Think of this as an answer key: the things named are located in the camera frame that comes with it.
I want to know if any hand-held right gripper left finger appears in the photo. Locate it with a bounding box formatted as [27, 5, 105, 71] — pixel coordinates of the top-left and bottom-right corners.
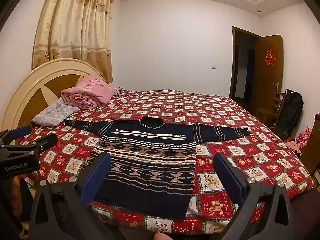
[29, 152, 130, 240]

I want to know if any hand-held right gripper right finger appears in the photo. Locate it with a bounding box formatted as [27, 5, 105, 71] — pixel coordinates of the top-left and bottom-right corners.
[212, 152, 293, 240]

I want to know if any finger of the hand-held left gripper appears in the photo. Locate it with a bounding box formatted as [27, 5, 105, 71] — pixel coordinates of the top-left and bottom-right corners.
[15, 133, 58, 155]
[0, 125, 33, 146]

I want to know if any dark blue patterned sweater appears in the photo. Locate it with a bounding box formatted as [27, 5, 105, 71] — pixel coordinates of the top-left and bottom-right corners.
[64, 116, 250, 219]

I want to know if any pale floral pillow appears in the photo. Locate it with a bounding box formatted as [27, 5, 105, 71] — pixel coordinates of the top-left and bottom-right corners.
[32, 97, 79, 127]

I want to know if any red bear-print bedspread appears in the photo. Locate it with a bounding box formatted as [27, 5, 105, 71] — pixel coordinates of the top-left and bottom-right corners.
[24, 89, 314, 235]

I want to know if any cream and brown headboard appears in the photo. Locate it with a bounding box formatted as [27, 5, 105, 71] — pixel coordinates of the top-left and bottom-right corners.
[1, 58, 106, 130]

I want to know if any pink folded quilt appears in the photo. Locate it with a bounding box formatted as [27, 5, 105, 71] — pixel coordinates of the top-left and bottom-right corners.
[61, 75, 115, 110]

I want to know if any wooden chair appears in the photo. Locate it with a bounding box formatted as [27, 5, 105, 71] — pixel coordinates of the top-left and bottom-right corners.
[257, 91, 287, 128]

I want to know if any brown wooden cabinet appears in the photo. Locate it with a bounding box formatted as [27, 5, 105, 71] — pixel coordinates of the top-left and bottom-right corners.
[299, 120, 320, 188]

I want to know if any black bag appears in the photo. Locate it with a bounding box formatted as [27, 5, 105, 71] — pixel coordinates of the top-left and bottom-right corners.
[276, 89, 304, 139]

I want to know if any brown wooden door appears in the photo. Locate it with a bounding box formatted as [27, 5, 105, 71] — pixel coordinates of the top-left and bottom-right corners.
[251, 34, 284, 117]

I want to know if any beige floral curtain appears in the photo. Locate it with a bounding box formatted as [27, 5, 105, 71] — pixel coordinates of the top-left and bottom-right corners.
[32, 0, 117, 83]

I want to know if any red paper door decoration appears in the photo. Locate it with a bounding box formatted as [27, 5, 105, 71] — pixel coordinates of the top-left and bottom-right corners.
[265, 50, 276, 66]

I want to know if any dark wooden door frame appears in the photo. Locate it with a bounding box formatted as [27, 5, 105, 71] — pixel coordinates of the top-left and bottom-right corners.
[229, 26, 262, 100]

